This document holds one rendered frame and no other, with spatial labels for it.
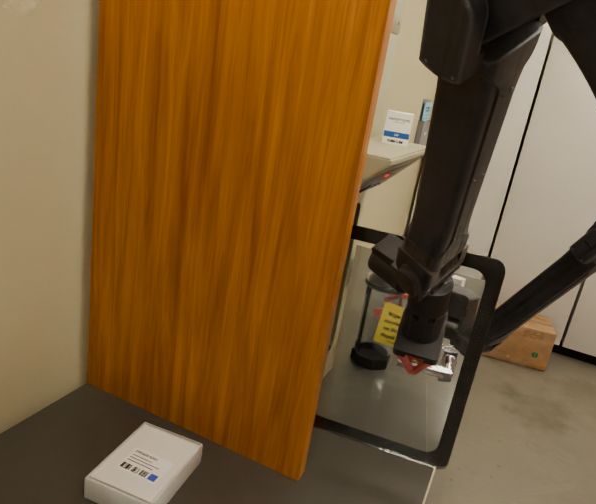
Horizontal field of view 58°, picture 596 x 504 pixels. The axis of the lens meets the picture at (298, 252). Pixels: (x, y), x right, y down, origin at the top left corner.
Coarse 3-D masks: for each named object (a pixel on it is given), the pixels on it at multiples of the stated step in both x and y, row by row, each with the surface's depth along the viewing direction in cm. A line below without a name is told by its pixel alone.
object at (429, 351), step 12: (408, 312) 77; (408, 324) 78; (420, 324) 76; (432, 324) 76; (444, 324) 81; (396, 336) 80; (408, 336) 79; (420, 336) 78; (432, 336) 78; (396, 348) 78; (408, 348) 78; (420, 348) 78; (432, 348) 78; (432, 360) 77
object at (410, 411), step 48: (384, 288) 89; (480, 288) 84; (336, 336) 95; (480, 336) 86; (336, 384) 97; (384, 384) 94; (432, 384) 91; (336, 432) 100; (384, 432) 97; (432, 432) 94
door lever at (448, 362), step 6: (396, 360) 87; (414, 360) 86; (420, 360) 87; (444, 360) 89; (450, 360) 89; (456, 360) 88; (402, 366) 87; (414, 366) 86; (432, 366) 85; (438, 366) 86; (444, 366) 89; (450, 366) 87; (426, 372) 86; (432, 372) 85; (438, 372) 85; (444, 372) 85; (450, 372) 84; (444, 378) 85; (450, 378) 84
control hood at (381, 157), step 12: (372, 144) 97; (384, 144) 100; (408, 144) 107; (372, 156) 83; (384, 156) 84; (396, 156) 86; (408, 156) 92; (420, 156) 105; (372, 168) 84; (384, 168) 83; (384, 180) 111
